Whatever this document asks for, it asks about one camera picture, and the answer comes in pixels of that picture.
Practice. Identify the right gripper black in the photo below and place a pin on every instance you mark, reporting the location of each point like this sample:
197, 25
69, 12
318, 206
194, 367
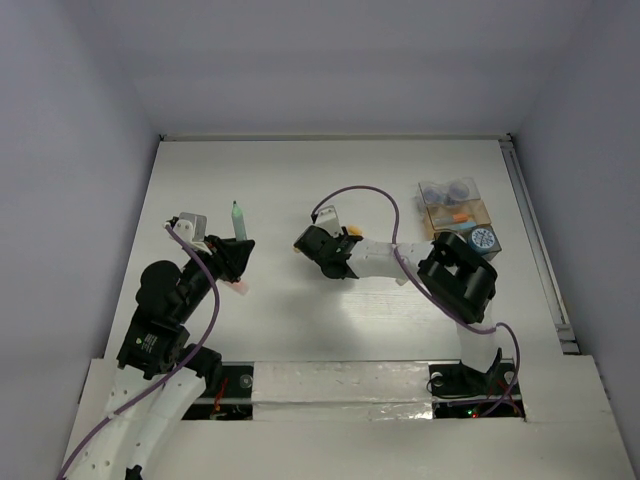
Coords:
345, 230

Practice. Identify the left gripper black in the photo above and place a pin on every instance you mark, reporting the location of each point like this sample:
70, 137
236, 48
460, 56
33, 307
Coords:
229, 254

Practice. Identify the green highlighter marker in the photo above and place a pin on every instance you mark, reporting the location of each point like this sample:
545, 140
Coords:
238, 222

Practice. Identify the red-orange highlighter marker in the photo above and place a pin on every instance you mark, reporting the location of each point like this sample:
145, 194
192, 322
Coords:
451, 219

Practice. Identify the blue patterned tape roll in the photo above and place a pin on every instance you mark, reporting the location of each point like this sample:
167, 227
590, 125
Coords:
482, 240

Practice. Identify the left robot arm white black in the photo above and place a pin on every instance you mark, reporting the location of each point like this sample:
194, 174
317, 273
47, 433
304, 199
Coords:
160, 373

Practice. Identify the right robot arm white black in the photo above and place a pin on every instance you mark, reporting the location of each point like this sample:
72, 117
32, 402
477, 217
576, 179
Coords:
454, 277

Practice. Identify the light orange marker cap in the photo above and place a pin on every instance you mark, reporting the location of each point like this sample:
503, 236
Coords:
354, 230

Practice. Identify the pink highlighter marker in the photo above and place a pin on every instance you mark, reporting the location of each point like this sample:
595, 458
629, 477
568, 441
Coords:
240, 287

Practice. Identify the three-compartment desk organizer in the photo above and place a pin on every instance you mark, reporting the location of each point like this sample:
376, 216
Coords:
475, 208

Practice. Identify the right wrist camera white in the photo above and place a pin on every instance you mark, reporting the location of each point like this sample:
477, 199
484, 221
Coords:
327, 220

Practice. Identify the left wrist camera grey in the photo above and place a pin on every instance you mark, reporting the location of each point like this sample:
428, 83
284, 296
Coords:
191, 227

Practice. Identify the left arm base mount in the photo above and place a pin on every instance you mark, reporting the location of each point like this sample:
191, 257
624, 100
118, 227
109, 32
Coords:
231, 400

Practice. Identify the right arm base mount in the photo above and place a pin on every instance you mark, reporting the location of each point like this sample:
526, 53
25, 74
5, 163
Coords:
459, 392

